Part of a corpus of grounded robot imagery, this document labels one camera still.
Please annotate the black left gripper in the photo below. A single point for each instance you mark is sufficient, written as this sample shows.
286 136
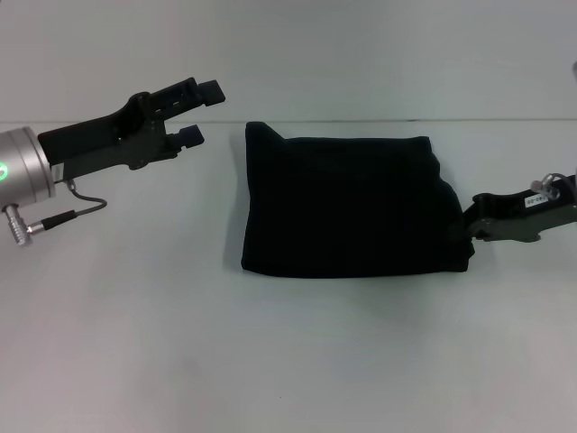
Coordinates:
103 140

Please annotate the black t-shirt with FREE print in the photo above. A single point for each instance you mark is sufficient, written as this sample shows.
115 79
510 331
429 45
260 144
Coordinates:
351 198

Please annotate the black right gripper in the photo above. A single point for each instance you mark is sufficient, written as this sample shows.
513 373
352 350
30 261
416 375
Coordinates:
523 216

